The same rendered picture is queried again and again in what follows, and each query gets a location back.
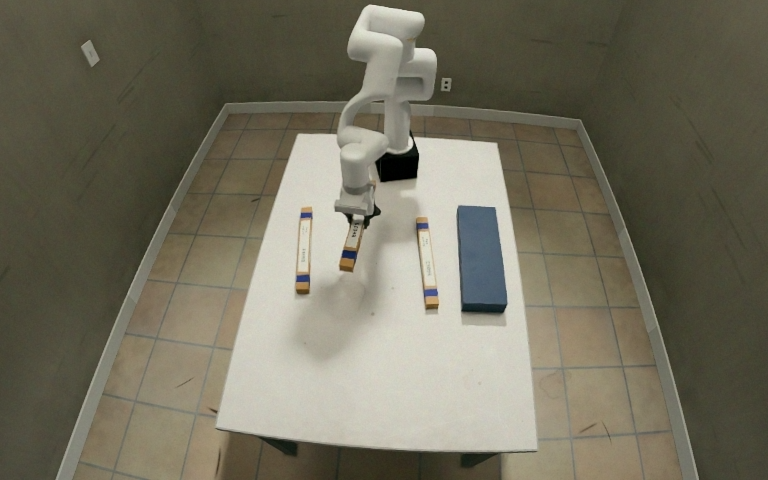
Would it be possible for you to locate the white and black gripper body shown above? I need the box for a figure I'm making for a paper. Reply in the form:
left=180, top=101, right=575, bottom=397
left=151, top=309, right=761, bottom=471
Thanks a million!
left=340, top=183, right=376, bottom=216

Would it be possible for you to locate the tan welding electrode pack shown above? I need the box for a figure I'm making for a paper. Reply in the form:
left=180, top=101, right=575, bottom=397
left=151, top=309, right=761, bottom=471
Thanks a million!
left=416, top=217, right=439, bottom=309
left=296, top=207, right=313, bottom=294
left=339, top=214, right=365, bottom=273

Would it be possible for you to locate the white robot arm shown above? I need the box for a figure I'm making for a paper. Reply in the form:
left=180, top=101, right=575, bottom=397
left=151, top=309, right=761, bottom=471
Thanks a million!
left=334, top=5, right=437, bottom=216

